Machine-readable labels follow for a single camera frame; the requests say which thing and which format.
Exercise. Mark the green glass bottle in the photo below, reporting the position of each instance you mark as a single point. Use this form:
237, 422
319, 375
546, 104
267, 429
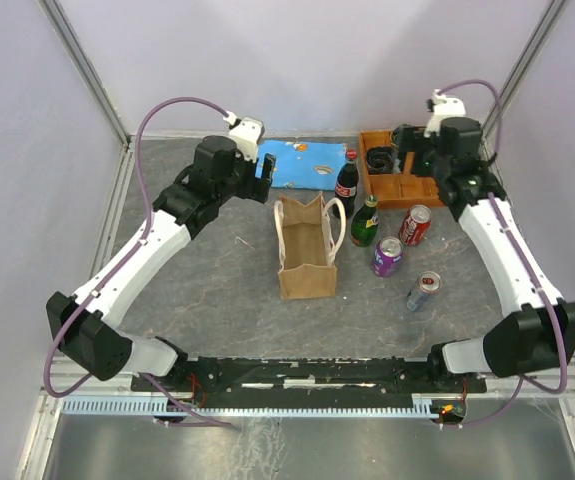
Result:
365, 223

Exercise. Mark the watermelon print canvas bag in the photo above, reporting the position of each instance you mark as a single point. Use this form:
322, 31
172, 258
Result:
309, 238

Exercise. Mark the light blue cable duct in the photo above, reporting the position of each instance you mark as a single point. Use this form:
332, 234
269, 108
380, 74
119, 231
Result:
160, 407

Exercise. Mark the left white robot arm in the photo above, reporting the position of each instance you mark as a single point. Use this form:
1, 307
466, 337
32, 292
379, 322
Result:
86, 324

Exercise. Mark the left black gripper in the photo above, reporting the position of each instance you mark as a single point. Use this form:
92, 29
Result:
257, 188

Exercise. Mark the dark rolled sock left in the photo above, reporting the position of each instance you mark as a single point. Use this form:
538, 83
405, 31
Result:
380, 160

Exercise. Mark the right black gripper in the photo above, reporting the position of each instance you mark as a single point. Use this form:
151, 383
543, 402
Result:
413, 140

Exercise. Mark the purple soda can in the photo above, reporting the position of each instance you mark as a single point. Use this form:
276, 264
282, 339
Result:
387, 256

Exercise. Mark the silver blue energy can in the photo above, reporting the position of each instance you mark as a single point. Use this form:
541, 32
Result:
425, 287

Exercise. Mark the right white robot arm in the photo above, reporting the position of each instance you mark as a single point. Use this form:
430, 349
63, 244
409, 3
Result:
537, 331

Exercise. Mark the glass cola bottle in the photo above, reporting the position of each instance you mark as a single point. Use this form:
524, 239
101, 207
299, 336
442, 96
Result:
347, 182

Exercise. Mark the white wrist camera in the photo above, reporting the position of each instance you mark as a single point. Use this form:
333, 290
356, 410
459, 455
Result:
441, 107
247, 133

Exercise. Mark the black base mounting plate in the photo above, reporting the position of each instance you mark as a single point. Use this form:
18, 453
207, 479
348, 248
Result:
299, 383

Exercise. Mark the red cola can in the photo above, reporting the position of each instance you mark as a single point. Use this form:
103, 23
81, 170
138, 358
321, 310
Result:
415, 225

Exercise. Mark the orange wooden divided tray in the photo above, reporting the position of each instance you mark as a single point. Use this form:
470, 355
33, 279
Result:
395, 190

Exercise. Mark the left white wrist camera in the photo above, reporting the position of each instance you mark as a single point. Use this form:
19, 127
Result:
247, 133

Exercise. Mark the blue patterned cloth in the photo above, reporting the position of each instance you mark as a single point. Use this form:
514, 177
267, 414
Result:
303, 164

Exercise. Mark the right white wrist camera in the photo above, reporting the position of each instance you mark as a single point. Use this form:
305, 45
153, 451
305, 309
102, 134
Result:
441, 107

